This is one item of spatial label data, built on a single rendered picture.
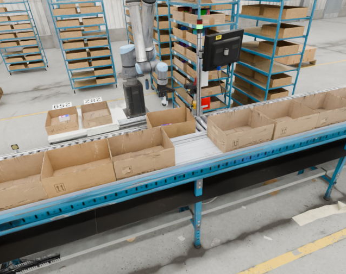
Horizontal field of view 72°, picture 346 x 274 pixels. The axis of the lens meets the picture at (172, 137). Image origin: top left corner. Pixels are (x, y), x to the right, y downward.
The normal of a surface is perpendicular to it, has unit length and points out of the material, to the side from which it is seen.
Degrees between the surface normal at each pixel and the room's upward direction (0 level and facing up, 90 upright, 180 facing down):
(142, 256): 0
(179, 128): 91
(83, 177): 90
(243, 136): 90
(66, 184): 90
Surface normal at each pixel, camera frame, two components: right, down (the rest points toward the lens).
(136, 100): 0.38, 0.48
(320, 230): -0.04, -0.84
